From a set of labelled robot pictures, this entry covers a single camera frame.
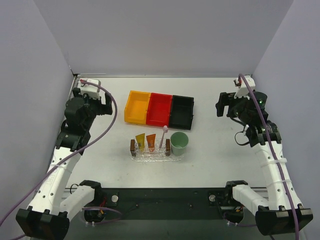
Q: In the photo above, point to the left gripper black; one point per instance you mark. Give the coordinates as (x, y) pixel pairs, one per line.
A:
(100, 105)

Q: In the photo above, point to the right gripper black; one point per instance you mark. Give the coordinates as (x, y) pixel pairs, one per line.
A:
(227, 105)

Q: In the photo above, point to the black plastic bin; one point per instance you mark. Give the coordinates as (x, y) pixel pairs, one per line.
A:
(181, 112)

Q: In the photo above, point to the mint green cup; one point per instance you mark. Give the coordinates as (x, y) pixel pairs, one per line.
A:
(179, 142)

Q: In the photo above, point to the yellow toothpaste tube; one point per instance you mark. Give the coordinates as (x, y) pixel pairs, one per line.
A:
(140, 139)

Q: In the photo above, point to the pink toothbrush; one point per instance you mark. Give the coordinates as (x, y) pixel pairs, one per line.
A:
(164, 131)

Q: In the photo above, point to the orange toothpaste tube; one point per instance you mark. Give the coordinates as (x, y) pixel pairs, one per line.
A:
(151, 142)

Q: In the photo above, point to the clear toothbrush holder brown ends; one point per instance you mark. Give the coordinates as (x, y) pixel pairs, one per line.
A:
(150, 154)

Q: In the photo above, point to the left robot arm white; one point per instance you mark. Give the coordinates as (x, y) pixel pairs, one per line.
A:
(48, 216)

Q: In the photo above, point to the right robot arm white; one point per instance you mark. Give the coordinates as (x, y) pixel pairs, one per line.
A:
(282, 212)

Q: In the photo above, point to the clear textured oval tray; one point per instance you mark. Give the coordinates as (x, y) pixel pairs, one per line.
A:
(171, 158)

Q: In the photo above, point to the yellow plastic bin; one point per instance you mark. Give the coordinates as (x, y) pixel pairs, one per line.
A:
(136, 108)

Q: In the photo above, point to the red plastic bin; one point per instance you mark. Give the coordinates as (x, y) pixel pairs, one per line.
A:
(159, 110)

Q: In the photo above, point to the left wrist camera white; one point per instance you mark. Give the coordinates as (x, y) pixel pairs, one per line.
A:
(90, 86)

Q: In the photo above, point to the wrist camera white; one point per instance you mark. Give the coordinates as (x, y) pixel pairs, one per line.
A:
(242, 90)
(90, 86)

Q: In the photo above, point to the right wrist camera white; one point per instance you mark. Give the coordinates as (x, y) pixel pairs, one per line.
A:
(242, 90)

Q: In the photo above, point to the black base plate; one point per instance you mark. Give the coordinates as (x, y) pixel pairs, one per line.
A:
(165, 204)

